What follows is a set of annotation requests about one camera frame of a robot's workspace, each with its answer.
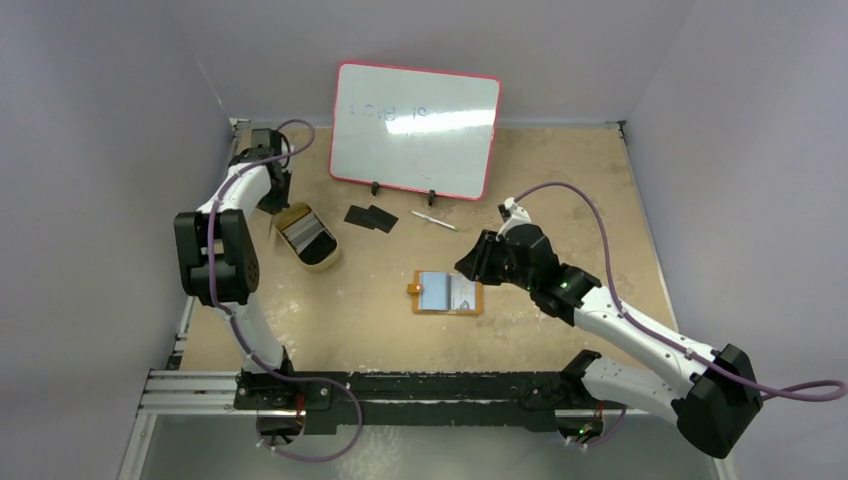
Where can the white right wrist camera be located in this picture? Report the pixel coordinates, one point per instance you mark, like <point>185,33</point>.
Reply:
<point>512,215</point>

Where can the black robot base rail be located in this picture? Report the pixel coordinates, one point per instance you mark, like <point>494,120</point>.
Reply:
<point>547,401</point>

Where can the yellow leather card holder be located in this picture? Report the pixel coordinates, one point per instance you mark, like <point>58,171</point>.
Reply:
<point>430,294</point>

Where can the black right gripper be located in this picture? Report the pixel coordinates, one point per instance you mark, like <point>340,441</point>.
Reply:
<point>486,257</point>

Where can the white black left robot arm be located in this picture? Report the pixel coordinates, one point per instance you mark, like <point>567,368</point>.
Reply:
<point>217,260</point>

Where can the pink framed whiteboard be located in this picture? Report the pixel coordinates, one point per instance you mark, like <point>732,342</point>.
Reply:
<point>414,129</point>

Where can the beige oval plastic tray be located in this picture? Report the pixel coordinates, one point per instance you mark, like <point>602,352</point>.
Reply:
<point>277,237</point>

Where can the white marker pen green cap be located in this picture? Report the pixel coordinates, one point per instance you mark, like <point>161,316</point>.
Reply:
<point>435,221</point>

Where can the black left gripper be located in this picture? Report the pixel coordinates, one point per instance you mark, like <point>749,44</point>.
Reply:
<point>275,206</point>

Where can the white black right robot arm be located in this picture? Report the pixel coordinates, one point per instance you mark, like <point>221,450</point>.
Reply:
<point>704,392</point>

